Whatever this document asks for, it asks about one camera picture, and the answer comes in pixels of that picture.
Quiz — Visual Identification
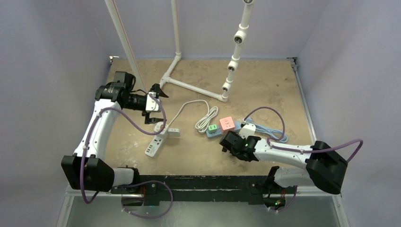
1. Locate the green plug adapter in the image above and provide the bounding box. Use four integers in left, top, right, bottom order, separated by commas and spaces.
208, 124, 218, 133

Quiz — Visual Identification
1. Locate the white USB power strip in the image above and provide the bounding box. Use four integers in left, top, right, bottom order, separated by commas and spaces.
145, 134, 168, 158

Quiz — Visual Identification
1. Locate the aluminium rail right table edge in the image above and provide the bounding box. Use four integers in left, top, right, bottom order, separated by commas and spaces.
287, 57, 317, 143

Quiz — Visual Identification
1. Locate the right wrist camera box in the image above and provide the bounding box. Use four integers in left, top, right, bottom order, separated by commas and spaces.
239, 123, 256, 139

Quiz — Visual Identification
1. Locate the light blue power strip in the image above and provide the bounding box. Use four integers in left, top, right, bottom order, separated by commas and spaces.
206, 121, 241, 139

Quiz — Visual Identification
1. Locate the white PVC pipe frame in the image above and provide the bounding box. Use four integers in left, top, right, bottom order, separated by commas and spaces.
105, 0, 254, 102

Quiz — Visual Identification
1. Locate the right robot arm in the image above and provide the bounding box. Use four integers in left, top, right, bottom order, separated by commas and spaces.
219, 131, 348, 195

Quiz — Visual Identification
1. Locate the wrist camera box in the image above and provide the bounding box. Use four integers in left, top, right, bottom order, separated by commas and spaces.
145, 92, 161, 113
239, 123, 256, 139

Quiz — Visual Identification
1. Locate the light blue power cable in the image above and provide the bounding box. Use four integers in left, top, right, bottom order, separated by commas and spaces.
243, 117, 289, 144

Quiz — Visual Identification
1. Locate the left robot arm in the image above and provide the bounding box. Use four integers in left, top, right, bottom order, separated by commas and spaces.
61, 71, 168, 193

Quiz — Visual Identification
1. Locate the pink cube adapter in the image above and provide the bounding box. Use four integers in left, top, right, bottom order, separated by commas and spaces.
219, 116, 235, 134

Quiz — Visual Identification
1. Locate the white power strip cable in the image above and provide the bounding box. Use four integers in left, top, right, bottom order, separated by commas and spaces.
163, 99, 219, 134

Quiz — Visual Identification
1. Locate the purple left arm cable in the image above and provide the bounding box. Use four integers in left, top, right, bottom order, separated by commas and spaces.
79, 94, 175, 220

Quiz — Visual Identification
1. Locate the aluminium front rail frame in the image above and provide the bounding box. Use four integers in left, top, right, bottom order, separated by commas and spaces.
57, 187, 349, 227

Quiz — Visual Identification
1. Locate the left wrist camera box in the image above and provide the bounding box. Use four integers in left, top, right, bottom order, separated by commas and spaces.
145, 92, 161, 113

